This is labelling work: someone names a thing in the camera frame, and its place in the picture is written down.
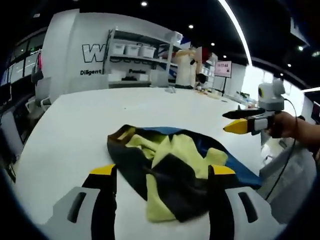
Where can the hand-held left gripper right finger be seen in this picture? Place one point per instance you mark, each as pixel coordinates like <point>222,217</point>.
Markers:
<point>225,200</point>

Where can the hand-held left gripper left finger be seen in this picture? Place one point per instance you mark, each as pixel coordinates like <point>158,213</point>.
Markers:
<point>100,200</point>

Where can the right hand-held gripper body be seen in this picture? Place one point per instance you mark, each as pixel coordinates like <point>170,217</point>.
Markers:
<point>271,97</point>

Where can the yellow and black garment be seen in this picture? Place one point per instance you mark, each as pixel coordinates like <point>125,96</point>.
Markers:
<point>170,170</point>

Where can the person's right hand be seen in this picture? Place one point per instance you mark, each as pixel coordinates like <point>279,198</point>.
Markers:
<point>282,125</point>

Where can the pink display screen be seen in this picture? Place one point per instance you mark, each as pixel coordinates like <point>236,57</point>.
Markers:
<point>223,69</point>

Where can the person's grey clothing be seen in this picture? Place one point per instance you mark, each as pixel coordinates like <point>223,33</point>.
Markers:
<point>287,180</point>

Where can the ceiling strip light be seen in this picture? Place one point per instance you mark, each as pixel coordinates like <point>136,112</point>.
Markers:
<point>237,30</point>

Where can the white storage box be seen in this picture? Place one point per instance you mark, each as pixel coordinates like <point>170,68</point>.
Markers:
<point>147,51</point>
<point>132,50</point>
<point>118,49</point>

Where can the grey metal shelving unit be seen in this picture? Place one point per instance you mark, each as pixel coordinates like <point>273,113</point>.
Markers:
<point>140,60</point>

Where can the grey office chair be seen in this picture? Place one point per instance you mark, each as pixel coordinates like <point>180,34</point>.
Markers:
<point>41,95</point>

